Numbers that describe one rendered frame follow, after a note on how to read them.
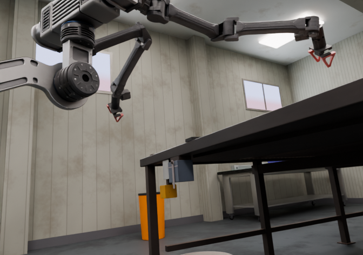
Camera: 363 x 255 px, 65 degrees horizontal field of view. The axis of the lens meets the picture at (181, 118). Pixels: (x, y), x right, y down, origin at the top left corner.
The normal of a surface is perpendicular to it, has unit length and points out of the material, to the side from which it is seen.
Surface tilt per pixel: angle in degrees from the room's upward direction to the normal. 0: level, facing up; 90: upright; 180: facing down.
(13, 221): 90
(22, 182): 90
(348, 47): 90
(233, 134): 90
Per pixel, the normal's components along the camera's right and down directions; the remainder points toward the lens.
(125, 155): 0.55, -0.23
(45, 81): 0.80, -0.19
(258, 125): -0.90, -0.04
